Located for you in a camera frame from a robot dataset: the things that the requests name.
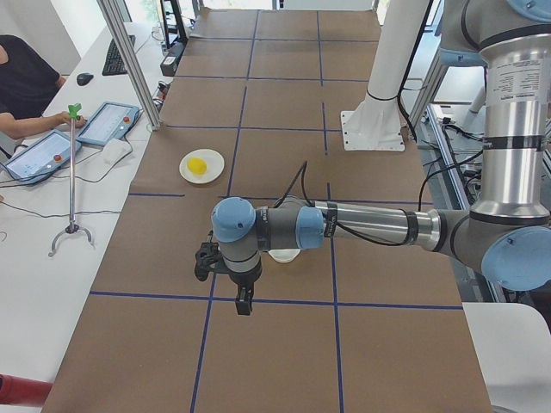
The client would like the person in black shirt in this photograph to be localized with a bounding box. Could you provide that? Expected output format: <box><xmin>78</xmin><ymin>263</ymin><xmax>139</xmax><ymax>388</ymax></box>
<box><xmin>1</xmin><ymin>34</ymin><xmax>71</xmax><ymax>140</ymax></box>

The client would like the black computer mouse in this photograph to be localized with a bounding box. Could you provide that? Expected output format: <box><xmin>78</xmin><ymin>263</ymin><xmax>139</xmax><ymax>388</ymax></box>
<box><xmin>77</xmin><ymin>72</ymin><xmax>94</xmax><ymax>86</ymax></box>

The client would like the grabber stick with green handle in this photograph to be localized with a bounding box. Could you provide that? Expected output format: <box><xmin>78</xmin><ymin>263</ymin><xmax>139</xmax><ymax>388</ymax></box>
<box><xmin>48</xmin><ymin>103</ymin><xmax>94</xmax><ymax>257</ymax></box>

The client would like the black box on table edge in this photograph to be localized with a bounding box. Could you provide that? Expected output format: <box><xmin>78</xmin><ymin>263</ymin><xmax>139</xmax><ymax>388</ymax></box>
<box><xmin>160</xmin><ymin>42</ymin><xmax>185</xmax><ymax>77</ymax></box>

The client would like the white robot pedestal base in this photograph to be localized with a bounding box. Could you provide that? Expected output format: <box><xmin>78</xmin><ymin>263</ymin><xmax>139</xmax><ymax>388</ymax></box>
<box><xmin>341</xmin><ymin>0</ymin><xmax>432</xmax><ymax>151</ymax></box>

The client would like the white bowl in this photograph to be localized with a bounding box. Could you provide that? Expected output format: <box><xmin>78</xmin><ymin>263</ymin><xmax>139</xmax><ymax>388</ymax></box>
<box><xmin>268</xmin><ymin>249</ymin><xmax>300</xmax><ymax>263</ymax></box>

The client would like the aluminium frame post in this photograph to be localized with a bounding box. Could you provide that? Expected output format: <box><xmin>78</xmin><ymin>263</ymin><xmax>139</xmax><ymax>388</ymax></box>
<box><xmin>97</xmin><ymin>0</ymin><xmax>161</xmax><ymax>131</ymax></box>

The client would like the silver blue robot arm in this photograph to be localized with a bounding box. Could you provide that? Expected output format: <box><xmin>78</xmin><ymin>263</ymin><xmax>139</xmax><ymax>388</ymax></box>
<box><xmin>195</xmin><ymin>1</ymin><xmax>550</xmax><ymax>315</ymax></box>

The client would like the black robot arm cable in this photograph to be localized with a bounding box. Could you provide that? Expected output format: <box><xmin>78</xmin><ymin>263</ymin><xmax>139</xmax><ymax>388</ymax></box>
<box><xmin>275</xmin><ymin>160</ymin><xmax>414</xmax><ymax>247</ymax></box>

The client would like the yellow lemon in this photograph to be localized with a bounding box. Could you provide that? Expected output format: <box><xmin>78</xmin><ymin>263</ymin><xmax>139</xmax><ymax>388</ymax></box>
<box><xmin>187</xmin><ymin>157</ymin><xmax>207</xmax><ymax>176</ymax></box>

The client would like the white round plate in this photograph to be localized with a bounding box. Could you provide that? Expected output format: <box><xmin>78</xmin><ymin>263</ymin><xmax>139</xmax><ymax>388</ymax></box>
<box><xmin>179</xmin><ymin>149</ymin><xmax>225</xmax><ymax>184</ymax></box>

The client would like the blue teach pendant near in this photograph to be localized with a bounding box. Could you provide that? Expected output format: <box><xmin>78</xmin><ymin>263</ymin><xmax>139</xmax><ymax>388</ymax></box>
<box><xmin>2</xmin><ymin>129</ymin><xmax>71</xmax><ymax>185</ymax></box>

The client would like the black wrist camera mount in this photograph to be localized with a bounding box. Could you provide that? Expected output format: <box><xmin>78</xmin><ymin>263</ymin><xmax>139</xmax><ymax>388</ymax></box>
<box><xmin>194</xmin><ymin>242</ymin><xmax>228</xmax><ymax>281</ymax></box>

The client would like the blue teach pendant far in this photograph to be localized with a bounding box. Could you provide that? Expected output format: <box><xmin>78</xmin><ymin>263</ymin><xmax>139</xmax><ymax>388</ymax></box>
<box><xmin>77</xmin><ymin>102</ymin><xmax>139</xmax><ymax>146</ymax></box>

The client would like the white cloth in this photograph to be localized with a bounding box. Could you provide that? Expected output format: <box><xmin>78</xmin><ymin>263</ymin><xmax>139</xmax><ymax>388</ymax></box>
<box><xmin>102</xmin><ymin>139</ymin><xmax>132</xmax><ymax>165</ymax></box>

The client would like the black keyboard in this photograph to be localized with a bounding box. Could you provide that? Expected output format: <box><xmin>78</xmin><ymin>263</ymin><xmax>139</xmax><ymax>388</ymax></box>
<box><xmin>102</xmin><ymin>39</ymin><xmax>127</xmax><ymax>77</ymax></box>

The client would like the red object at corner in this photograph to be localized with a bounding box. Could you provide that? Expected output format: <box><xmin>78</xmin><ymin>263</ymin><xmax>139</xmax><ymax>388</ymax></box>
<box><xmin>0</xmin><ymin>374</ymin><xmax>53</xmax><ymax>407</ymax></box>

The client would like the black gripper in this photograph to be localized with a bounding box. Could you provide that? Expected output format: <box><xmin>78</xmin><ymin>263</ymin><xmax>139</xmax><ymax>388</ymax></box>
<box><xmin>230</xmin><ymin>269</ymin><xmax>261</xmax><ymax>315</ymax></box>

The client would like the blue teach pendant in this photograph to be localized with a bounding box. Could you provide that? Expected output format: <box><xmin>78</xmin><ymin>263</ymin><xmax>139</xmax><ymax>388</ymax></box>
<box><xmin>2</xmin><ymin>129</ymin><xmax>71</xmax><ymax>185</ymax></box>
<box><xmin>77</xmin><ymin>102</ymin><xmax>139</xmax><ymax>146</ymax></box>

